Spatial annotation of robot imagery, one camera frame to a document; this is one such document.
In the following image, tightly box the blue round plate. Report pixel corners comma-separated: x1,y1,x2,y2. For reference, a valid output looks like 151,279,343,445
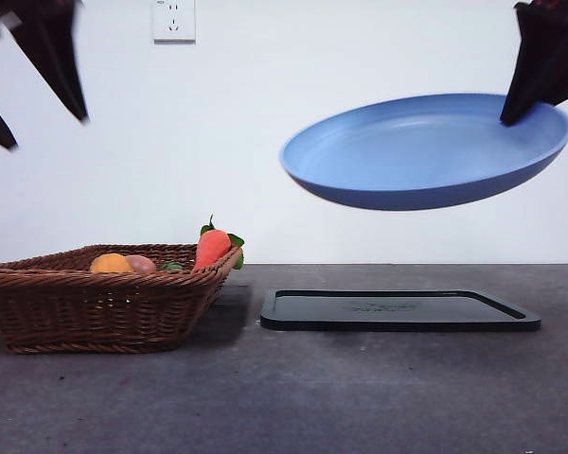
278,93,568,213

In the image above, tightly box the orange-yellow corn cob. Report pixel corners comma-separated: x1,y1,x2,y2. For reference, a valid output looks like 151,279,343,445
89,253,134,274

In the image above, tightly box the brown wicker basket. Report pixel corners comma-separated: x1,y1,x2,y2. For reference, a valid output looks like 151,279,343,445
0,243,245,356

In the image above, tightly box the pinkish brown potato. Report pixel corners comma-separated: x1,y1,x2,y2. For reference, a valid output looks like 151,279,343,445
125,254,158,274

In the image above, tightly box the orange carrot with green leaves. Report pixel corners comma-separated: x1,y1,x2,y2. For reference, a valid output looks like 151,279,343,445
192,215,246,271

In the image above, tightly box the black rectangular tray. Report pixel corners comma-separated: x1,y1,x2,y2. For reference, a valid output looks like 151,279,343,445
259,288,542,333

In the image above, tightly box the white wall power socket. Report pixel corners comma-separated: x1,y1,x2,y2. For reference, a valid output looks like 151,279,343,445
152,0,198,46

